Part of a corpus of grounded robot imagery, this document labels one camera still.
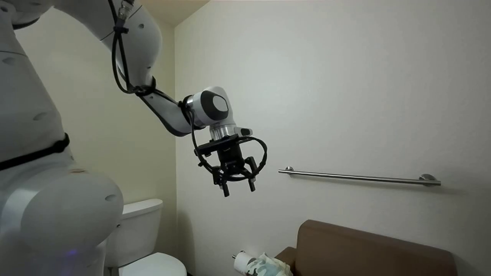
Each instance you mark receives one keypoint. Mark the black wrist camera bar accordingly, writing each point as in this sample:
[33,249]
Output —
[220,145]

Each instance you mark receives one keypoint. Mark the white toilet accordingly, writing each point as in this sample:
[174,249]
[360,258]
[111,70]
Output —
[136,231]

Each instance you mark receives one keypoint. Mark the brown armchair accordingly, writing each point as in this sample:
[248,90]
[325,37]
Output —
[358,254]

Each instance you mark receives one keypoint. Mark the metal wall grab bar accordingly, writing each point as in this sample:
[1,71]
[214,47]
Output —
[358,177]

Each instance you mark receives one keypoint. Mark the white and blue towel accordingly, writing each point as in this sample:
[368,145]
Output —
[263,266]

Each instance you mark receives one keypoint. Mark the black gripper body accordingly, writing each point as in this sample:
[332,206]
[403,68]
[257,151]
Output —
[231,159]

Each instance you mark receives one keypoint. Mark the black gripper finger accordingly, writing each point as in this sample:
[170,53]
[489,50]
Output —
[223,182]
[251,174]

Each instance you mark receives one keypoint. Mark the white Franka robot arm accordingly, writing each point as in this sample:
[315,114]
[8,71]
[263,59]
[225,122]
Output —
[47,215]

